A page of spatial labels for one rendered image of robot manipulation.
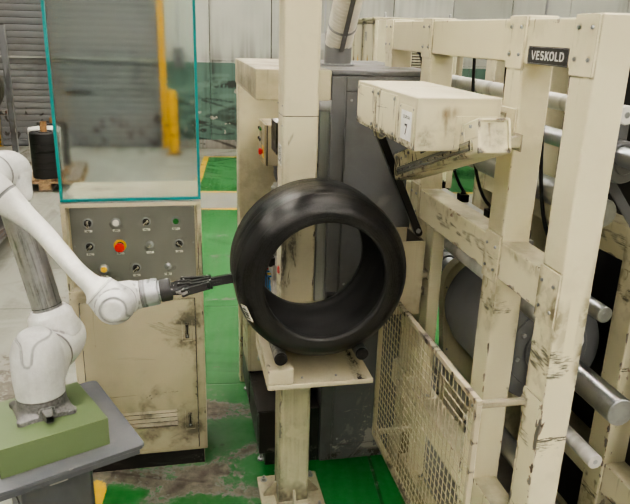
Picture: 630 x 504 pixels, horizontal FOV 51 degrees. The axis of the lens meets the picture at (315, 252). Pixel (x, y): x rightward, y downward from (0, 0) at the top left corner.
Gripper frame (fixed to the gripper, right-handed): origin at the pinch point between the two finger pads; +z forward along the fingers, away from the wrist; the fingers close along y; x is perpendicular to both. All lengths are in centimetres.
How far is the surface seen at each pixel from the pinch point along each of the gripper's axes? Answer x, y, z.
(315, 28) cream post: -73, 27, 46
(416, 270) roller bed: 18, 20, 73
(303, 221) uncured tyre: -18.9, -12.1, 27.4
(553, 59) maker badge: -61, -47, 91
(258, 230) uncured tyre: -17.4, -8.8, 13.6
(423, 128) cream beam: -46, -34, 60
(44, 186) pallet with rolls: 84, 625, -186
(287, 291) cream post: 20.1, 27.3, 23.8
